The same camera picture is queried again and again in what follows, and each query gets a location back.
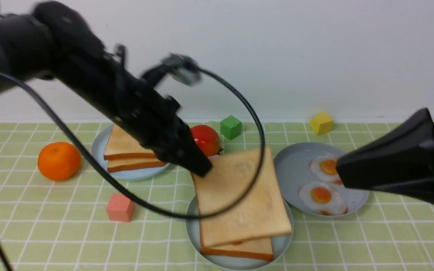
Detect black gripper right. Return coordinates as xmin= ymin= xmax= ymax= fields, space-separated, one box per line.
xmin=336 ymin=108 xmax=434 ymax=205

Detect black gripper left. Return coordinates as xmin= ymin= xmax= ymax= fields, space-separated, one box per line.
xmin=126 ymin=95 xmax=212 ymax=177

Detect toast slice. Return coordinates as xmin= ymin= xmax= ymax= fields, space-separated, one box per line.
xmin=103 ymin=125 xmax=156 ymax=161
xmin=191 ymin=146 xmax=292 ymax=247
xmin=200 ymin=238 xmax=274 ymax=261
xmin=107 ymin=158 xmax=167 ymax=173

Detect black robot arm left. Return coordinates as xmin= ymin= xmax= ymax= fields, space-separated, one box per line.
xmin=0 ymin=1 xmax=212 ymax=177

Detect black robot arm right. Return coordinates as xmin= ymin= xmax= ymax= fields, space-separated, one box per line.
xmin=336 ymin=108 xmax=434 ymax=205

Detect lilac cube block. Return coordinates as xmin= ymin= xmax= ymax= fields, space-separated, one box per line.
xmin=208 ymin=154 xmax=221 ymax=160

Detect light blue bread plate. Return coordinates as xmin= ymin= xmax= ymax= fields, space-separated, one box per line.
xmin=90 ymin=125 xmax=170 ymax=182

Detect green cube block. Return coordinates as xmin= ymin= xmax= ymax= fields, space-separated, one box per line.
xmin=220 ymin=115 xmax=242 ymax=140

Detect salmon pink cube block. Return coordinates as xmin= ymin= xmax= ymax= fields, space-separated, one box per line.
xmin=106 ymin=193 xmax=135 ymax=222

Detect yellow cube block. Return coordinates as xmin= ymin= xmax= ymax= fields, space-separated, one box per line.
xmin=309 ymin=111 xmax=334 ymax=135

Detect orange mandarin fruit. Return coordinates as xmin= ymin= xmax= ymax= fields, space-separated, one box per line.
xmin=37 ymin=141 xmax=81 ymax=181

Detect grey blue egg plate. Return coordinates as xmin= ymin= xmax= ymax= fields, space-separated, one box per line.
xmin=274 ymin=143 xmax=369 ymax=217

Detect green checked tablecloth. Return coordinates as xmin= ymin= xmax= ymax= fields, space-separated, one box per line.
xmin=0 ymin=122 xmax=434 ymax=271

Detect teal empty centre plate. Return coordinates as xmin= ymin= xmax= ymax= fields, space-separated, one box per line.
xmin=186 ymin=200 xmax=294 ymax=271

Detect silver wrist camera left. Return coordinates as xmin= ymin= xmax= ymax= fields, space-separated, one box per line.
xmin=142 ymin=53 xmax=203 ymax=89

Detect black cable loop left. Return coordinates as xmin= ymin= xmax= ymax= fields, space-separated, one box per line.
xmin=0 ymin=66 xmax=266 ymax=271

